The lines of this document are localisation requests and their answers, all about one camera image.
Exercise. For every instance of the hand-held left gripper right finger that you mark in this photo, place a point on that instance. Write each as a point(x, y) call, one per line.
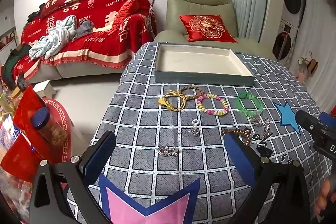
point(240, 158)

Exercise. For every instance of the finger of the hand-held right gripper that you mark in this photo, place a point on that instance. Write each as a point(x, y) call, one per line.
point(326, 118)
point(305, 119)

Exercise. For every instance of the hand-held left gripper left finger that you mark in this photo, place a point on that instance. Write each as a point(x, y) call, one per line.
point(98, 158)

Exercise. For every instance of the black hair claw clip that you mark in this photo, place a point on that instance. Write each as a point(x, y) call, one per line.
point(263, 151)

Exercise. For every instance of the silver branch brooch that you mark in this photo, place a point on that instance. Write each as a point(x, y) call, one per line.
point(265, 123)

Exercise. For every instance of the green translucent bangle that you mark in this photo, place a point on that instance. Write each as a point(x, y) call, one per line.
point(240, 106)

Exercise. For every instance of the silver pin brooch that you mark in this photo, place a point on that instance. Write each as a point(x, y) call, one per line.
point(194, 131)

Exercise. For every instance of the small round silver charm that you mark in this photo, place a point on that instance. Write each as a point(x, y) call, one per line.
point(195, 122)

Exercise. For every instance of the silver heart gem brooch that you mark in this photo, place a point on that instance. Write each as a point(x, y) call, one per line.
point(163, 150)

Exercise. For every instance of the grey shallow tray box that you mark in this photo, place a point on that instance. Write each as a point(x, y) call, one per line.
point(194, 61)

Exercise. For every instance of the person's right hand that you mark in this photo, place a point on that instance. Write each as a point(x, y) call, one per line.
point(326, 192)

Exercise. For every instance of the blue star patch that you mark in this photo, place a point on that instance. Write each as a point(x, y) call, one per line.
point(287, 116)

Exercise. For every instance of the thin black hairpin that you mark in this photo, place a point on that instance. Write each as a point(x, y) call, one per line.
point(266, 139)

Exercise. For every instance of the red patterned round stool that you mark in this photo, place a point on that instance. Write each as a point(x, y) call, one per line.
point(64, 124)

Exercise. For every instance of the grey checked tablecloth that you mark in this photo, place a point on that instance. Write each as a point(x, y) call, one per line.
point(147, 134)

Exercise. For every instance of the pink star patch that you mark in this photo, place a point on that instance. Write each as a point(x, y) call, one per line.
point(123, 208)

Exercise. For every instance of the blue lid snack jar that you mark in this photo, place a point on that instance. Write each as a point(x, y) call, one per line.
point(50, 129)

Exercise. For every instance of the red packet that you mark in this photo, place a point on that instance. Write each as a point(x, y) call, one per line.
point(18, 158)

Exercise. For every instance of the red gift bag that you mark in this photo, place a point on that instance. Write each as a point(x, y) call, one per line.
point(26, 111)

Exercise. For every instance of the white box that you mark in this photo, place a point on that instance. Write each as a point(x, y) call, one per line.
point(44, 88)

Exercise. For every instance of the grey sofa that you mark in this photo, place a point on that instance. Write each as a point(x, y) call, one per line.
point(76, 71)

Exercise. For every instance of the white stacked washing machines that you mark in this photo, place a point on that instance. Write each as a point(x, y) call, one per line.
point(291, 3)

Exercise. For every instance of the dark green cloth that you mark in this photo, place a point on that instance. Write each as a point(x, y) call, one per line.
point(13, 66)

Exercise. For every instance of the light blue clothes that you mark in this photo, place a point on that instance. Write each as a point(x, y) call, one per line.
point(56, 35)

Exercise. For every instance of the grey cloth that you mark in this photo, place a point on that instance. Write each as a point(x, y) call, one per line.
point(84, 28)

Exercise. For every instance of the red embroidered cushion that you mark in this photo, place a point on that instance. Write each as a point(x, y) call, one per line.
point(207, 27)

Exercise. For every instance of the red ribbed cushion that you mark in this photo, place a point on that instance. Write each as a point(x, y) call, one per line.
point(126, 10)

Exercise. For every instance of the dark clothes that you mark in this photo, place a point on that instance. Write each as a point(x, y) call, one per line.
point(35, 14)

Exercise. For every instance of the green leather armchair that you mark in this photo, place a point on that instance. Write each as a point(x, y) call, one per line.
point(199, 1)

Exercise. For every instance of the red lettered cushion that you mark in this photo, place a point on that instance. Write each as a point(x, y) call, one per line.
point(56, 2)

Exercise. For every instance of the hanging wall ornaments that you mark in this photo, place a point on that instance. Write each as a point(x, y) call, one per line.
point(311, 64)

